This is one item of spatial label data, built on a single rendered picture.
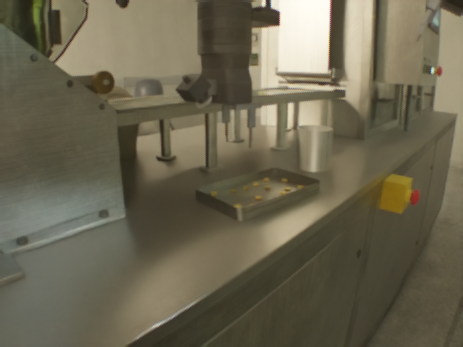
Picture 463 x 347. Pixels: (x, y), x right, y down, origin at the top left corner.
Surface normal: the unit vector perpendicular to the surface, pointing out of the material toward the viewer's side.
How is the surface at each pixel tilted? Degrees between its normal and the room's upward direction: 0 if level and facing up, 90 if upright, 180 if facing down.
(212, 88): 90
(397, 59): 90
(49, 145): 90
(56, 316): 0
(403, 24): 90
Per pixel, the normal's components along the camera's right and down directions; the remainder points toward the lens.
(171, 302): 0.00, -0.96
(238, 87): 0.64, 0.22
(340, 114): -0.65, 0.22
